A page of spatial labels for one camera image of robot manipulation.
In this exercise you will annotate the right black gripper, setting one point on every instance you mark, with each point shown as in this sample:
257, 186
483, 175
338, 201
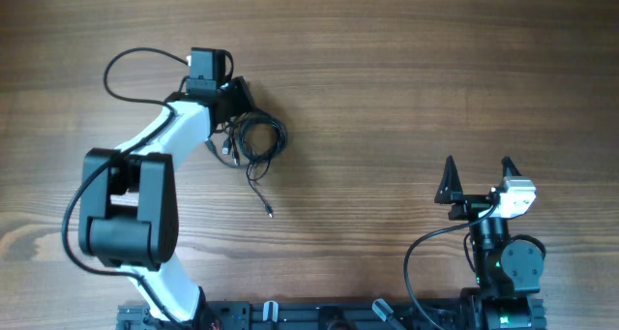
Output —
475, 201

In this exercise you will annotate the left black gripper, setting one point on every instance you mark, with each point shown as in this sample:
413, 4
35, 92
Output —
240, 98

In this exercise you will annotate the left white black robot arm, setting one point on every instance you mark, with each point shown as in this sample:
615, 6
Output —
123, 220

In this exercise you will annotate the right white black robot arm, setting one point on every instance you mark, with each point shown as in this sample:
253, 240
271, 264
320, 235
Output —
508, 267

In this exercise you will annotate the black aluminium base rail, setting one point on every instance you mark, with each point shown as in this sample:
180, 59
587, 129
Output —
456, 313

